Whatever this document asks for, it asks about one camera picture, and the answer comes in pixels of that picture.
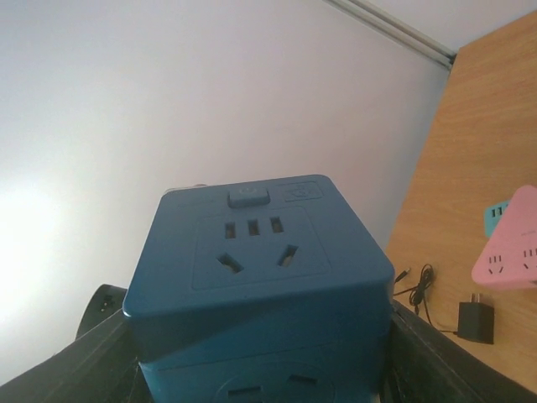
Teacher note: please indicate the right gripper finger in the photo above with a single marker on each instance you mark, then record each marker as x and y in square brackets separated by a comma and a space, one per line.
[423, 365]

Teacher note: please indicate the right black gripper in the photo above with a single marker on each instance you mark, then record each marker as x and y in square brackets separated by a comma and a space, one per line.
[101, 365]

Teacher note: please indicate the pink triangular power strip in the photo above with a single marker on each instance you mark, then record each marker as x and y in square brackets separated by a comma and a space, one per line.
[508, 260]

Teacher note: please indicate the blue cube adapter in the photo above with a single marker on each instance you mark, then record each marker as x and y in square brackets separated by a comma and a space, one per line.
[263, 291]

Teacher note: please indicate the small black charger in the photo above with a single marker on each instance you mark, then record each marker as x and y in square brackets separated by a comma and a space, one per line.
[476, 318]

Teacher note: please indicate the teal power strip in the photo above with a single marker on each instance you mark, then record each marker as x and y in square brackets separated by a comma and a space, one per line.
[492, 216]

